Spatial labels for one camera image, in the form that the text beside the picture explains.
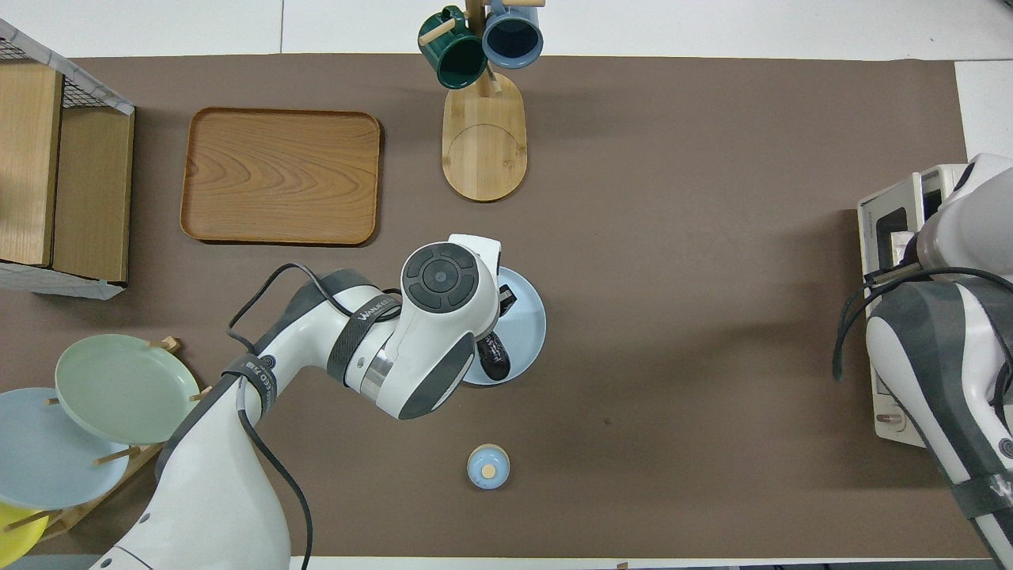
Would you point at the cream toaster oven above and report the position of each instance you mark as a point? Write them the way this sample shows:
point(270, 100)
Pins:
point(938, 178)

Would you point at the large light blue plate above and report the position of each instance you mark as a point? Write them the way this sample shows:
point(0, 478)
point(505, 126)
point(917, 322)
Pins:
point(47, 459)

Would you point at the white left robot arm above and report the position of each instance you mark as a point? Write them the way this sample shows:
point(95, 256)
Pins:
point(214, 491)

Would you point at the small light blue plate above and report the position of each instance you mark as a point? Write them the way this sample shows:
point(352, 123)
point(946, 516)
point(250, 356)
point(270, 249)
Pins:
point(526, 332)

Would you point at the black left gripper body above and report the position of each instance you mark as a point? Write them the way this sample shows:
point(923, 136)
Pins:
point(506, 299)

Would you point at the toaster oven glass door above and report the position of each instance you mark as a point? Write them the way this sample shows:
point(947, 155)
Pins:
point(874, 229)

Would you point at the small blue lidded jar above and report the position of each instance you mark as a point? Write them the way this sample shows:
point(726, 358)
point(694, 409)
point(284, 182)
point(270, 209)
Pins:
point(488, 467)

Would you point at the yellow plate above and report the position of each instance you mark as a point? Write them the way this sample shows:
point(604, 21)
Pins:
point(16, 538)

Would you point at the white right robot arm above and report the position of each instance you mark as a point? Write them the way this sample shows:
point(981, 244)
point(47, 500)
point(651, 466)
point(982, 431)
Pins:
point(934, 364)

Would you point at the light green plate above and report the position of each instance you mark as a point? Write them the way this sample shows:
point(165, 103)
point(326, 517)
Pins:
point(127, 388)

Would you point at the brown table mat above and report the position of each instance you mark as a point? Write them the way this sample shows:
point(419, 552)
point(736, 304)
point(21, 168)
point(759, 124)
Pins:
point(673, 317)

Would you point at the wooden plate rack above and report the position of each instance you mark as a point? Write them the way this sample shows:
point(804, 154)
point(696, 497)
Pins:
point(150, 455)

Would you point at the silver oven knob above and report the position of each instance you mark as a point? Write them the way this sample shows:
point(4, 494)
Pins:
point(890, 417)

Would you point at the dark green mug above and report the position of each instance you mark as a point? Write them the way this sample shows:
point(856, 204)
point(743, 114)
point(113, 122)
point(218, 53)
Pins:
point(459, 59)

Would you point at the wooden mug tree stand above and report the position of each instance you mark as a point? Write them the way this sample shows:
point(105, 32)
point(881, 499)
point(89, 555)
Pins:
point(483, 150)

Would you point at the rectangular wooden tray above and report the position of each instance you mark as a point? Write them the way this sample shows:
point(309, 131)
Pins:
point(277, 174)

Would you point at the blue mug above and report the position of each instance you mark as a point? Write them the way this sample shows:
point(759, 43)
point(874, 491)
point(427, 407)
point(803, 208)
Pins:
point(513, 39)

